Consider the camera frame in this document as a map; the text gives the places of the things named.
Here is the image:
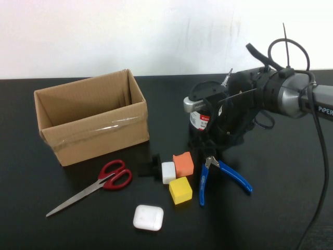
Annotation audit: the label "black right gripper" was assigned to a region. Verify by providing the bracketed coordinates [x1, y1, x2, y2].
[187, 71, 263, 158]

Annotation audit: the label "blue-handled cutting pliers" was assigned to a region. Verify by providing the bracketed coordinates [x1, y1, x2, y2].
[199, 155, 253, 208]

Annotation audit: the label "black screwdriver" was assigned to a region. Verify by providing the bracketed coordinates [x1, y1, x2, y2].
[221, 68, 233, 88]

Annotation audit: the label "red-handled scissors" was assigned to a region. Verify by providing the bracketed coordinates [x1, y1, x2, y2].
[46, 159, 133, 217]

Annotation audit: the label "black mesh pen holder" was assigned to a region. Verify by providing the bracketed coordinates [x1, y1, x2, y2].
[187, 88, 214, 143]

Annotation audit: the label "orange foam block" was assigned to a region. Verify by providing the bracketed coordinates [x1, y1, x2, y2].
[173, 151, 195, 180]

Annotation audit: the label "white foam block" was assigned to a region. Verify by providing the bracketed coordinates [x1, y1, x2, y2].
[161, 161, 177, 185]

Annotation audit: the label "yellow foam block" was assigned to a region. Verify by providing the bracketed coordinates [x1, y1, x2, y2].
[169, 176, 194, 205]

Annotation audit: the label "white earbuds case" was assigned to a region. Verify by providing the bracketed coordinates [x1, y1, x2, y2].
[133, 204, 164, 231]

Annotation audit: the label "brown cardboard box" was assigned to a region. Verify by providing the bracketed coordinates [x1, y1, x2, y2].
[34, 68, 150, 167]

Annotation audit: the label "black zip tie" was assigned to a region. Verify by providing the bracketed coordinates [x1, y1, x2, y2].
[282, 22, 291, 70]

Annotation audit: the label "black plastic bracket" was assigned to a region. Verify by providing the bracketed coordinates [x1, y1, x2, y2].
[137, 153, 163, 182]

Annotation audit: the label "black velcro strap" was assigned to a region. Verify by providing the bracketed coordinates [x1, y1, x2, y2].
[246, 43, 273, 69]

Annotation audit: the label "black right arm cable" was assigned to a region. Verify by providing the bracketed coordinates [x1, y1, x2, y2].
[267, 38, 329, 250]

